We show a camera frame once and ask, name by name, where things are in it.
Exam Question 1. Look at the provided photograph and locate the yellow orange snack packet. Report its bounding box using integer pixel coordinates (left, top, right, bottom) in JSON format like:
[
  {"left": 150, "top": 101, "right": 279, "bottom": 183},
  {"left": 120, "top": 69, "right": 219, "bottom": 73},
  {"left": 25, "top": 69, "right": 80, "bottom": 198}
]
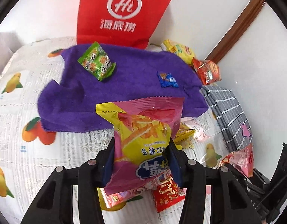
[{"left": 173, "top": 123, "right": 196, "bottom": 150}]

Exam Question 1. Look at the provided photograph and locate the pink strawberry snack packet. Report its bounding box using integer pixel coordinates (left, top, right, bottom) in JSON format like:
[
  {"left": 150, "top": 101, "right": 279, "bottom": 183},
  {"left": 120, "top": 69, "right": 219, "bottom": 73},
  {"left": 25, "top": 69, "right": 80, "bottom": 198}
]
[{"left": 97, "top": 181, "right": 157, "bottom": 211}]

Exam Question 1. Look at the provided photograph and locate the pink silver striped packet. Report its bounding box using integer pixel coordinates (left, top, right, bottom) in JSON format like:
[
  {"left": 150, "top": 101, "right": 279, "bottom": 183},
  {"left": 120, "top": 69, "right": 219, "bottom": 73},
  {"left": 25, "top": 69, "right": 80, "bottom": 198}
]
[{"left": 218, "top": 143, "right": 254, "bottom": 178}]

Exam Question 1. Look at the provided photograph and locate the pink yellow chips bag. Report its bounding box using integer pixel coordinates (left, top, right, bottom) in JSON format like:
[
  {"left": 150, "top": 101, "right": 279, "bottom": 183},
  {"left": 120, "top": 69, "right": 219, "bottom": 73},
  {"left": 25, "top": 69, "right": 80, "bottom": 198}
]
[{"left": 95, "top": 97, "right": 185, "bottom": 195}]

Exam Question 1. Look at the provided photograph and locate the blue chocolate chip cookie packet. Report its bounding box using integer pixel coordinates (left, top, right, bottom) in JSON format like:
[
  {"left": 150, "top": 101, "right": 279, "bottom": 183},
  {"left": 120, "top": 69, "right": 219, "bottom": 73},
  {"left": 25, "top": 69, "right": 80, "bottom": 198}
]
[{"left": 157, "top": 72, "right": 178, "bottom": 88}]

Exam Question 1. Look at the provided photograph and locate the green snack packet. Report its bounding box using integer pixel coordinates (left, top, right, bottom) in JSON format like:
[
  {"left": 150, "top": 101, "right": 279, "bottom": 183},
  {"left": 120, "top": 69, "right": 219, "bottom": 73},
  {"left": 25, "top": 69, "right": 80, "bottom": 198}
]
[{"left": 78, "top": 41, "right": 116, "bottom": 82}]

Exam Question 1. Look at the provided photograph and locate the red gold snack packet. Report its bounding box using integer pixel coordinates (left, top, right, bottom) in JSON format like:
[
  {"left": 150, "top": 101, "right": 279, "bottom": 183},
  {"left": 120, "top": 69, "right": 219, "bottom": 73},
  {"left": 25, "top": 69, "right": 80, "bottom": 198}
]
[{"left": 152, "top": 176, "right": 185, "bottom": 213}]

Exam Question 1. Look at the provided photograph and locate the grey checked cushion with star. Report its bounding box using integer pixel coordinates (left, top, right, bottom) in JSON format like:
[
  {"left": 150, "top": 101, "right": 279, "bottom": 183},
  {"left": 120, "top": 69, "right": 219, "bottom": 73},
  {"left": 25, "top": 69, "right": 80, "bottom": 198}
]
[{"left": 201, "top": 85, "right": 252, "bottom": 152}]

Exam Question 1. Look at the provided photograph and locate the purple towel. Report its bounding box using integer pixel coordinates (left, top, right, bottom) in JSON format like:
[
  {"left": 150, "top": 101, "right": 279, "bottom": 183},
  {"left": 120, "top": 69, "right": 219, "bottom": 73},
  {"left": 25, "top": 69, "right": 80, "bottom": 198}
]
[{"left": 38, "top": 44, "right": 208, "bottom": 133}]

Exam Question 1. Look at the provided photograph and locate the orange Lays chips bag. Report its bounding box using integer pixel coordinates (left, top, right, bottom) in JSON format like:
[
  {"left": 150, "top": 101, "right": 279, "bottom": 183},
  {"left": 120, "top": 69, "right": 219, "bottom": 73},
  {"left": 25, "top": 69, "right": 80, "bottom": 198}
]
[{"left": 192, "top": 58, "right": 221, "bottom": 85}]

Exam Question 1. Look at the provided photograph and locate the yellow Lays chips bag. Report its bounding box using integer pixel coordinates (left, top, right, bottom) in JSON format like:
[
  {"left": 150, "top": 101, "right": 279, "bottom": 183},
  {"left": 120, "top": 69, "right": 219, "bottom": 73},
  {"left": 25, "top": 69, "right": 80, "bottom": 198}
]
[{"left": 161, "top": 39, "right": 195, "bottom": 65}]

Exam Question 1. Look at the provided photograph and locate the red paper shopping bag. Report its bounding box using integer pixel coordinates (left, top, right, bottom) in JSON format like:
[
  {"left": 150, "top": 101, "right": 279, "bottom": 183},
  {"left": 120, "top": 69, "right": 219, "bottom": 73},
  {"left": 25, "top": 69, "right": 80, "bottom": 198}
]
[{"left": 77, "top": 0, "right": 171, "bottom": 49}]

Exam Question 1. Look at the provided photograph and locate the brown wooden door frame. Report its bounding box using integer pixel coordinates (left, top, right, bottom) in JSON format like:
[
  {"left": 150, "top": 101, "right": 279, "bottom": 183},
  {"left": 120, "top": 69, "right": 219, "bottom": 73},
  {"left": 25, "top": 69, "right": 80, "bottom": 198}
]
[{"left": 206, "top": 0, "right": 266, "bottom": 64}]

